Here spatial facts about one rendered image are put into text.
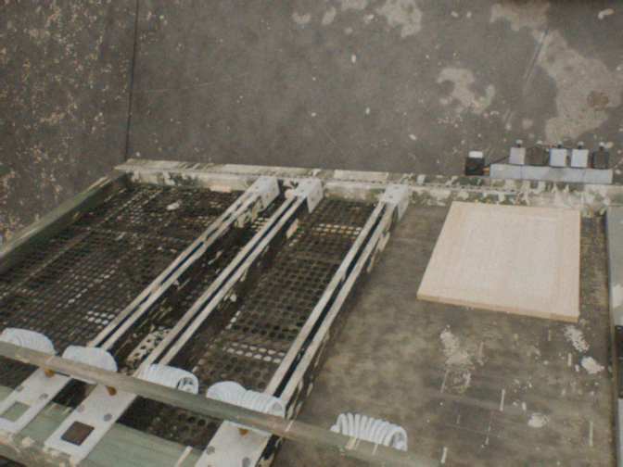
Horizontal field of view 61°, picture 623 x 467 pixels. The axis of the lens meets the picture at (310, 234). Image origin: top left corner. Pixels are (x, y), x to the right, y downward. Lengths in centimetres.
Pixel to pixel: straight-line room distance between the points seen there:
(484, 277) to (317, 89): 179
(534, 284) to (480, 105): 143
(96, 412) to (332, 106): 214
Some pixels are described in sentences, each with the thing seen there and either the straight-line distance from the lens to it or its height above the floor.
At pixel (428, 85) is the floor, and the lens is 278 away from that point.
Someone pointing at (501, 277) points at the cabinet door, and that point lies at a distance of 145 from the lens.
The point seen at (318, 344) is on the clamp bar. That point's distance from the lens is 120.
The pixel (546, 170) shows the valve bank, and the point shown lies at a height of 74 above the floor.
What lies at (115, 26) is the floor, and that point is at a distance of 390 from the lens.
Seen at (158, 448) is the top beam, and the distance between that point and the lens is 108.
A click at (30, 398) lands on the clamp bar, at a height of 190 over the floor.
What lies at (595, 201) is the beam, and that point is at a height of 90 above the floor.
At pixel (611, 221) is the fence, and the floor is 98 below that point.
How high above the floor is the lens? 265
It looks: 66 degrees down
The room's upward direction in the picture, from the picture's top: 95 degrees counter-clockwise
